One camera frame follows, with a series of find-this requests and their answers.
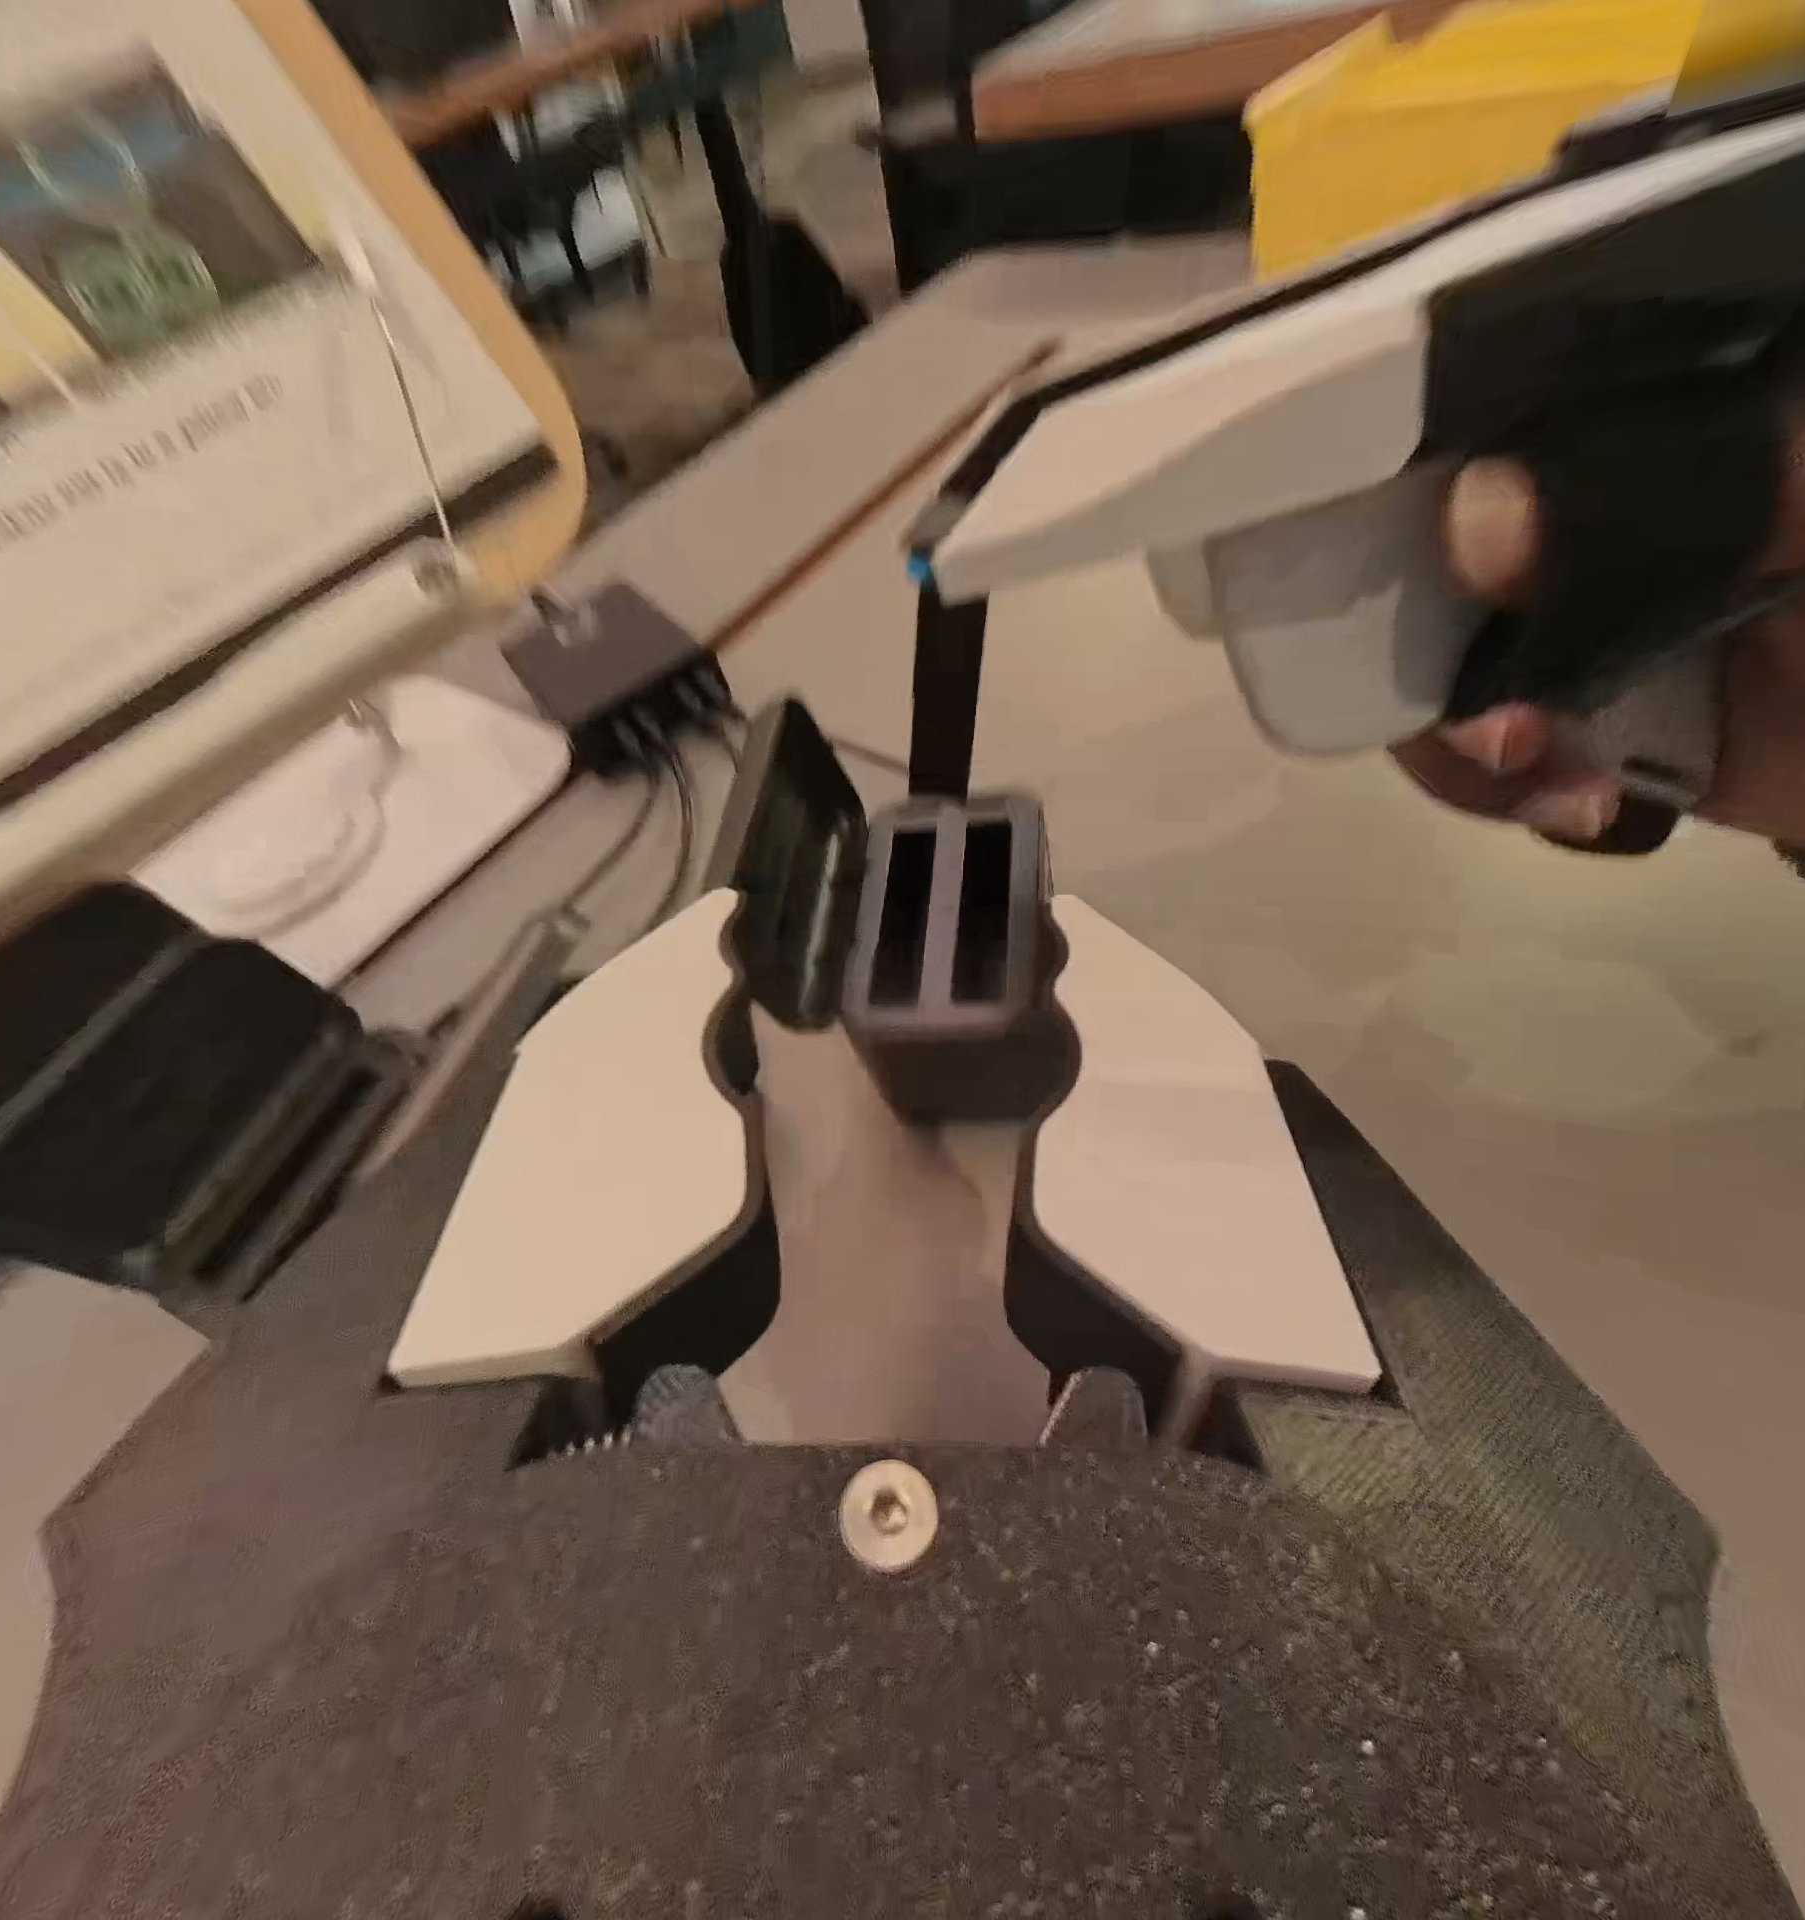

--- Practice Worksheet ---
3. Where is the yellow plastic bin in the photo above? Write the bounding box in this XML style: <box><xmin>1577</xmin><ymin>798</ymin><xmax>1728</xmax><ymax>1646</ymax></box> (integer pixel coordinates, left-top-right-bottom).
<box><xmin>1243</xmin><ymin>0</ymin><xmax>1805</xmax><ymax>285</ymax></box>

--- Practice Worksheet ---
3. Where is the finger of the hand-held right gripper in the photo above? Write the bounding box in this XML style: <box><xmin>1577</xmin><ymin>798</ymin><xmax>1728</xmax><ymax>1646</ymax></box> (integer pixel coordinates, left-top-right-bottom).
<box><xmin>906</xmin><ymin>307</ymin><xmax>1438</xmax><ymax>606</ymax></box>
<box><xmin>1058</xmin><ymin>102</ymin><xmax>1805</xmax><ymax>401</ymax></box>

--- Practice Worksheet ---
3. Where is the printed instruction sheet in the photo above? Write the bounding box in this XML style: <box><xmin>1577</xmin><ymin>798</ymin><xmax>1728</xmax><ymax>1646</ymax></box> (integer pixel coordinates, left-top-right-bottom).
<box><xmin>0</xmin><ymin>0</ymin><xmax>548</xmax><ymax>783</ymax></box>

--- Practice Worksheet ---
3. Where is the black power adapter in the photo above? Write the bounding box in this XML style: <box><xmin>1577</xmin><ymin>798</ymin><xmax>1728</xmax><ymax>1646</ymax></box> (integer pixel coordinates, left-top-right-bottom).
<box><xmin>499</xmin><ymin>583</ymin><xmax>736</xmax><ymax>779</ymax></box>

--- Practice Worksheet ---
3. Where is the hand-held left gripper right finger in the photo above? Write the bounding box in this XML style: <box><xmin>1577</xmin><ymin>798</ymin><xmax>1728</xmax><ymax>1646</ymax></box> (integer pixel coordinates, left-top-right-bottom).
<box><xmin>1005</xmin><ymin>894</ymin><xmax>1388</xmax><ymax>1450</ymax></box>

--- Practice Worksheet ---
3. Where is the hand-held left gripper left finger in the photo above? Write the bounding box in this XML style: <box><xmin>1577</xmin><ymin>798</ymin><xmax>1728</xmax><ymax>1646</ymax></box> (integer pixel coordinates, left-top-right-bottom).
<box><xmin>386</xmin><ymin>888</ymin><xmax>783</xmax><ymax>1390</ymax></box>

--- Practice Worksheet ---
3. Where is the long wooden table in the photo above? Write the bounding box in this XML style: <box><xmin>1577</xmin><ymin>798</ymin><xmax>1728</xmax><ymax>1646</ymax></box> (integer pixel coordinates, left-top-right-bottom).
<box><xmin>970</xmin><ymin>0</ymin><xmax>1443</xmax><ymax>147</ymax></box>

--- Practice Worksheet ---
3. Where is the small black bag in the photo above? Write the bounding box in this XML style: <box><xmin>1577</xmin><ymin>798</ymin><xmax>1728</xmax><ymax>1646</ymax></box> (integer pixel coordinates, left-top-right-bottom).
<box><xmin>722</xmin><ymin>211</ymin><xmax>871</xmax><ymax>395</ymax></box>

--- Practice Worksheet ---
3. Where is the wooden office desk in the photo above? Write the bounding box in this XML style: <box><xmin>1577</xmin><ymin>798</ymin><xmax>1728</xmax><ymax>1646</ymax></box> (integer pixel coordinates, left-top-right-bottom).
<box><xmin>376</xmin><ymin>0</ymin><xmax>785</xmax><ymax>153</ymax></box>

